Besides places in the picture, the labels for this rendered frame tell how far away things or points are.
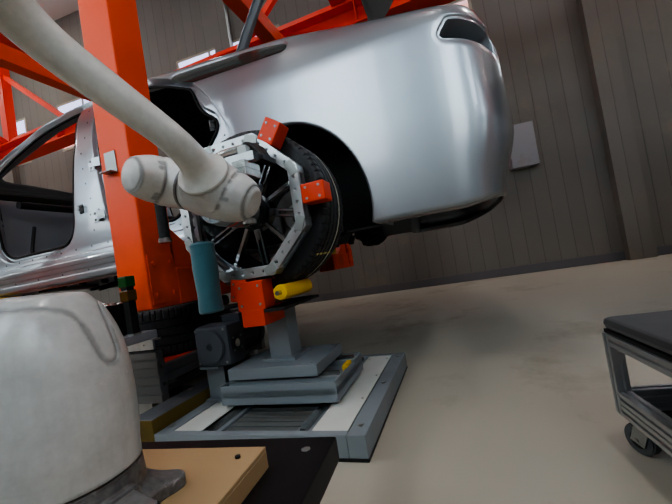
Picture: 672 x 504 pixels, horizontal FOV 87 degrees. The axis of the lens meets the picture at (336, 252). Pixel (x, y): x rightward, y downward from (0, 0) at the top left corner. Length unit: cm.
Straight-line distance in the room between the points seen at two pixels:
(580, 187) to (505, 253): 131
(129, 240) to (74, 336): 118
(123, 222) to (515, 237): 503
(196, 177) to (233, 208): 9
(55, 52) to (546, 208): 562
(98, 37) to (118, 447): 169
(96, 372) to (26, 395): 6
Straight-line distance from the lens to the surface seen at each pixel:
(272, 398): 148
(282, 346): 155
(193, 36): 802
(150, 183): 82
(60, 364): 48
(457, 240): 562
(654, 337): 96
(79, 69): 70
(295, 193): 131
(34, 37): 71
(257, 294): 137
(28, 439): 50
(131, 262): 165
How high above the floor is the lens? 58
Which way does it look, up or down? 2 degrees up
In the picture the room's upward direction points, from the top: 9 degrees counter-clockwise
